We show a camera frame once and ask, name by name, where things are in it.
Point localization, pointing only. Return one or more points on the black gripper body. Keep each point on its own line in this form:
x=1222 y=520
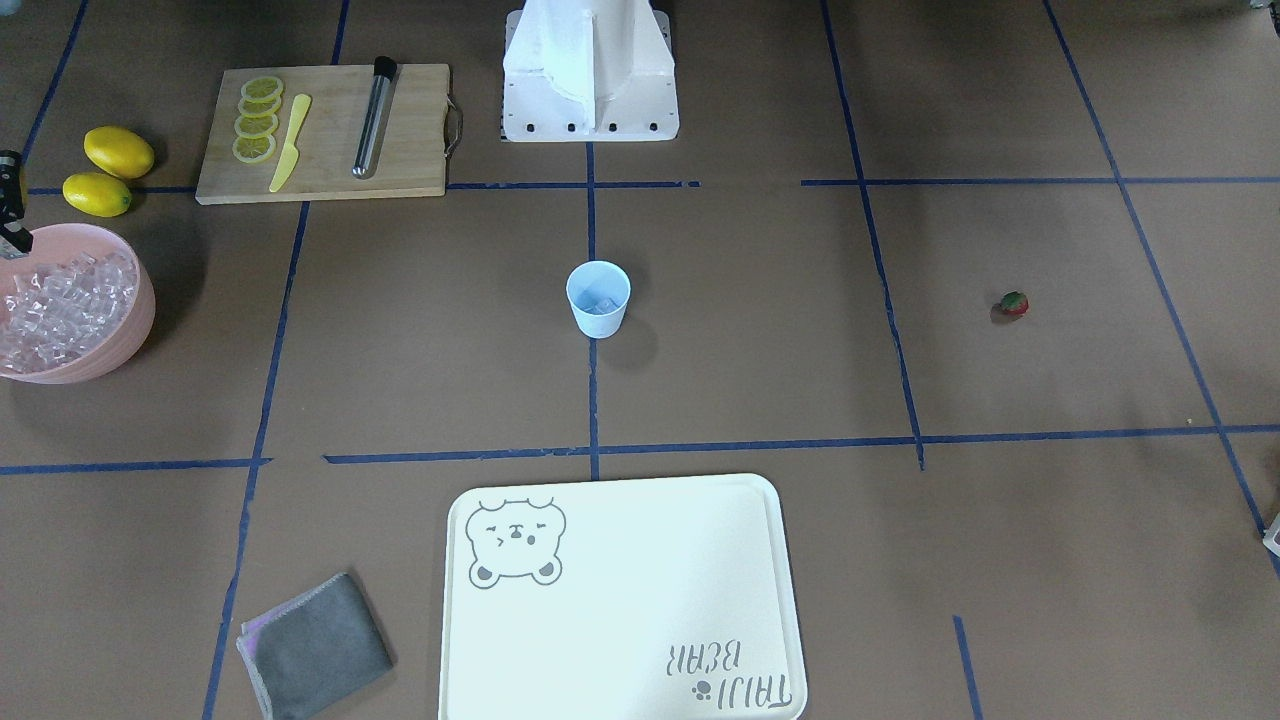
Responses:
x=9 y=205

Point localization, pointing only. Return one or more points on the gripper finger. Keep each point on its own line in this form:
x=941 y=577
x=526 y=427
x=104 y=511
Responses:
x=16 y=241

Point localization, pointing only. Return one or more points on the pink bowl of ice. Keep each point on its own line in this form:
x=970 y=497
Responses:
x=76 y=307

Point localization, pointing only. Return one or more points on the light blue plastic cup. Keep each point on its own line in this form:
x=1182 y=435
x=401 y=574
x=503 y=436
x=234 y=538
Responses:
x=598 y=278

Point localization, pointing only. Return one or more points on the yellow lemon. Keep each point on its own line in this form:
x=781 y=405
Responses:
x=119 y=152
x=97 y=194

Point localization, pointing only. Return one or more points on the yellow plastic knife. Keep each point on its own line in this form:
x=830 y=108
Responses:
x=289 y=155

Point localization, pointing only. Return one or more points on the steel rod black tip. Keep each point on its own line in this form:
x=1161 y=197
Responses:
x=384 y=72

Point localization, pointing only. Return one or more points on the wooden cutting board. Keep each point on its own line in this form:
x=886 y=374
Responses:
x=419 y=129

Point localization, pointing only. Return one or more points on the grey folded cloth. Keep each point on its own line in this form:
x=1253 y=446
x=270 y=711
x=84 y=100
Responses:
x=314 y=650

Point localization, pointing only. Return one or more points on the cream bear tray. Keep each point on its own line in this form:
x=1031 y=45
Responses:
x=660 y=598

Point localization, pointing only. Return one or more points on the red strawberry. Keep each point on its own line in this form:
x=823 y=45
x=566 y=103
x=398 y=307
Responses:
x=1013 y=304

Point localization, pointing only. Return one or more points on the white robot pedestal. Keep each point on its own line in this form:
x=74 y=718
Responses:
x=589 y=71

